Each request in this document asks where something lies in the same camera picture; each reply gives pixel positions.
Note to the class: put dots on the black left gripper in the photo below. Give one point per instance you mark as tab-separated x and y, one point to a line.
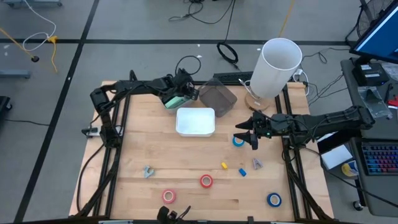
183	84

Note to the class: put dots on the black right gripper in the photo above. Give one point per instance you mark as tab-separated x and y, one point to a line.
263	124

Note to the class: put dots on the light blue tape roll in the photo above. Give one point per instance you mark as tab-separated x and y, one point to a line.
234	142

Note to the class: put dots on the mint green stapler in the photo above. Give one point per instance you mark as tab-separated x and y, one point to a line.
175	102

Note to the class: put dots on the grey staple remover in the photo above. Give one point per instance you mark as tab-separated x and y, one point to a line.
257	164
148	171

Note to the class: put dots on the blue mini stapler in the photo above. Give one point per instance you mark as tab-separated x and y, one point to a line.
242	172

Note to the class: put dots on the yellow mini stapler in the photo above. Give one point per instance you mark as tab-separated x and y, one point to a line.
224	165

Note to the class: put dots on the red tape roll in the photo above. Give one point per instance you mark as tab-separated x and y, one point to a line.
202	181

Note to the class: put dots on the dark blue tape roll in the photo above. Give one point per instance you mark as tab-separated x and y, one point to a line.
269	200

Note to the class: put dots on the pink tape roll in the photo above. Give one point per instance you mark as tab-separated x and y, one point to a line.
164	196

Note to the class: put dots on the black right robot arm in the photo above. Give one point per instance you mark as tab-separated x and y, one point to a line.
326	119

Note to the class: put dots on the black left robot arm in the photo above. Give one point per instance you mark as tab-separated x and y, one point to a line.
136	85

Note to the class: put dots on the smoky dark grey plastic bin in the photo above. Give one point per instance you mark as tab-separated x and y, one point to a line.
217	98

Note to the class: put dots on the white plastic bin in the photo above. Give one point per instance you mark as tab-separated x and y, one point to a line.
196	121

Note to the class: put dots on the black keyboard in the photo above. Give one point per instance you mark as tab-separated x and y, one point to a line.
231	77

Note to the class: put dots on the white power adapter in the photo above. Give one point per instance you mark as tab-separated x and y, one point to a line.
299	73

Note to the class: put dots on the white cardboard box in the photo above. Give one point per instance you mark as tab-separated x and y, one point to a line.
335	157

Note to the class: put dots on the yellow and blue roll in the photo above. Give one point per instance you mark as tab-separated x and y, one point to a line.
349	169

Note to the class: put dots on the clear plastic bag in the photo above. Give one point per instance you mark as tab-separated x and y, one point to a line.
373	102

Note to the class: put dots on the grey side desk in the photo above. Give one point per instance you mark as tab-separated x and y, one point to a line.
377	129

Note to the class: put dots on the black mini computer box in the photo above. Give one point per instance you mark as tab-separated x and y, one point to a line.
370	74

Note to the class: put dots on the rainbow backlit keyboard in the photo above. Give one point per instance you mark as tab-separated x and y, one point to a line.
381	159

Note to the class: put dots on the red hand tool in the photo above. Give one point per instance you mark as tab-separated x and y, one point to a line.
394	102

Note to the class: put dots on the computer monitor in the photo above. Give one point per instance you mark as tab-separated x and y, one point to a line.
379	40

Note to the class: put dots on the black floor fan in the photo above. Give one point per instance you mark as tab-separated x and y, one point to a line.
370	15

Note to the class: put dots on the grey cart foot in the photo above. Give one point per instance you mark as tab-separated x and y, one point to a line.
15	74
31	3

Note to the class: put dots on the black wheeled base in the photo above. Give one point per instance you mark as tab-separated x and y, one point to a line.
3	105

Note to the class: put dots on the silver frame bracket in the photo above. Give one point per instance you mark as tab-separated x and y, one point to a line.
119	131

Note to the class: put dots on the black aluminium table frame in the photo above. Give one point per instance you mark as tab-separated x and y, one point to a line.
113	186

